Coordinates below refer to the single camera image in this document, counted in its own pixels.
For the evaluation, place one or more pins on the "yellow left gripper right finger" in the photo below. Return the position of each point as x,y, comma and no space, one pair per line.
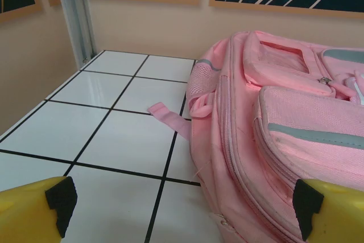
341,217

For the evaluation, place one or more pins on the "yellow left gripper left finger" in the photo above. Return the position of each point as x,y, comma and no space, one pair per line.
25,217

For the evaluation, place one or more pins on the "pink backpack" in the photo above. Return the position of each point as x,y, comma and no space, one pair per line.
241,140

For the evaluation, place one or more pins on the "aluminium frame post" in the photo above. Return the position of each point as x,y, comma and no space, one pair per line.
75,12

